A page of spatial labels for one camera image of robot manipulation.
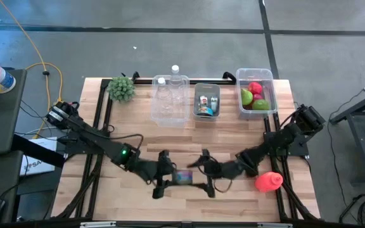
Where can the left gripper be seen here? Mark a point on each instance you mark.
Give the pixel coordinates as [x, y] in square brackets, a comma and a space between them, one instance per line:
[154, 169]

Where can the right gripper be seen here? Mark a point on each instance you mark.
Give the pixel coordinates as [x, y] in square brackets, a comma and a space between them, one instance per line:
[220, 169]

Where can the orange squeeze bottle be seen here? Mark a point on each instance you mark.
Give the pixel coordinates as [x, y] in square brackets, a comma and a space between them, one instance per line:
[268, 181]

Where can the wide clear plastic bottle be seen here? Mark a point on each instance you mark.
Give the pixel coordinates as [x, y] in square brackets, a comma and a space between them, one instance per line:
[163, 98]

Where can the slim clear bottle white cap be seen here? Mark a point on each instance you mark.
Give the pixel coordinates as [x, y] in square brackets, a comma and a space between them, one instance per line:
[177, 88]

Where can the green pear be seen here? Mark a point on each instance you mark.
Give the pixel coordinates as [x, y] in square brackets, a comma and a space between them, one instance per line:
[246, 96]

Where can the green apple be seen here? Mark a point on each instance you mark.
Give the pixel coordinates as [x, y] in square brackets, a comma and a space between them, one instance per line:
[261, 104]

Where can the red apple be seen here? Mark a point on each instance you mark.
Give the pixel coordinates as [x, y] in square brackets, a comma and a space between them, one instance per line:
[255, 87]
[258, 96]

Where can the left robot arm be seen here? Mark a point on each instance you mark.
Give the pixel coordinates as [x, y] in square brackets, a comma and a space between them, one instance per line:
[90, 136]

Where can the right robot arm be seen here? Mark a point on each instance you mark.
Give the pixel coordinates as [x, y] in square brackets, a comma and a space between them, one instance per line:
[277, 139]

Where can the clear plastic storage bin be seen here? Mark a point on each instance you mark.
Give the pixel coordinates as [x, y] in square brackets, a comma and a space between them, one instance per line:
[157, 122]
[272, 92]

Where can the silver can red label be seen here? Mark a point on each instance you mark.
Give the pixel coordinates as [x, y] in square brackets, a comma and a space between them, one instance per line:
[203, 100]

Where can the grey plastic bin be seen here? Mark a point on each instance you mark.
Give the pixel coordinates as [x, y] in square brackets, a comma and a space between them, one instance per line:
[206, 88]

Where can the green succulent plant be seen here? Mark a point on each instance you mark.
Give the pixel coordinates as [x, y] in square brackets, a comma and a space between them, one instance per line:
[121, 88]

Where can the white cardboard box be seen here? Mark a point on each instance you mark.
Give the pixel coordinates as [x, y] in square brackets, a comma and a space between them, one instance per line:
[36, 158]

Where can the black aluminium table frame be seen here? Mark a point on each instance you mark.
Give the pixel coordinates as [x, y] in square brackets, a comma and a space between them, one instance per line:
[147, 81]

